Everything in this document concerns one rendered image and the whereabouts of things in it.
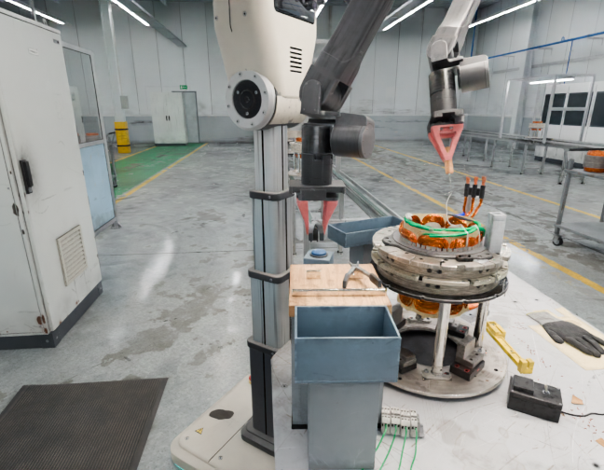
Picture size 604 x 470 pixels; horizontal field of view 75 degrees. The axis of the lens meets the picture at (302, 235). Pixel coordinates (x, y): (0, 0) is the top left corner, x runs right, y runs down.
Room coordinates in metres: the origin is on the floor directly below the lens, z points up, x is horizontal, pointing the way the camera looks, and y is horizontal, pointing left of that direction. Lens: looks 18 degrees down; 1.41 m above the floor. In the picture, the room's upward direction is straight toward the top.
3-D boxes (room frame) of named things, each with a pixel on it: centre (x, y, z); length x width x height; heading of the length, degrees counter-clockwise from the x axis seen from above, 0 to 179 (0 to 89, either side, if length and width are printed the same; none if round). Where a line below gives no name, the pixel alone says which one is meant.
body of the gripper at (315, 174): (0.72, -0.03, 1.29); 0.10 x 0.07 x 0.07; 92
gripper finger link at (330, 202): (0.72, -0.03, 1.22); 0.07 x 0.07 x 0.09; 2
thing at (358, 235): (1.18, -0.21, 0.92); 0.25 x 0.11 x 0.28; 115
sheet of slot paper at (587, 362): (0.99, -0.79, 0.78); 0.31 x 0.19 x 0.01; 6
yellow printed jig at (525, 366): (0.93, -0.56, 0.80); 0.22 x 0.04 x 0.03; 179
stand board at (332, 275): (0.74, -0.07, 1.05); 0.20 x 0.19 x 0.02; 1
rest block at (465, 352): (0.82, -0.41, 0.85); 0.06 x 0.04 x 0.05; 132
